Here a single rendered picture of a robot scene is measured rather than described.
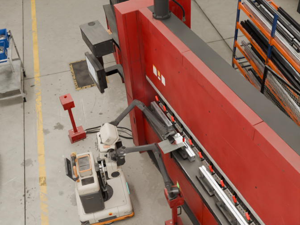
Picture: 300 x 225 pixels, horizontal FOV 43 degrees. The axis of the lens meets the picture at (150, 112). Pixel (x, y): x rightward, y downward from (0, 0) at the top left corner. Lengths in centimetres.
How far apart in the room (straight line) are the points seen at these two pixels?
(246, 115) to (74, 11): 701
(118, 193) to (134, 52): 178
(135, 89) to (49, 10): 523
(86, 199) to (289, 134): 259
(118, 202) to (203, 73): 225
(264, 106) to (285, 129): 27
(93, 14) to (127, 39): 483
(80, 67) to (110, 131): 349
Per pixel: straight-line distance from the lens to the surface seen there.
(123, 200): 486
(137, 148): 400
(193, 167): 435
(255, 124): 286
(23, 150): 617
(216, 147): 357
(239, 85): 316
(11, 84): 696
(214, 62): 339
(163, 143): 442
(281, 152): 270
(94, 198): 457
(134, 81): 472
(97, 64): 472
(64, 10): 952
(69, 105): 551
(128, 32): 432
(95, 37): 453
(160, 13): 400
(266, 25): 560
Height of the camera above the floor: 430
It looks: 43 degrees down
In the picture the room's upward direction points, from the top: 5 degrees counter-clockwise
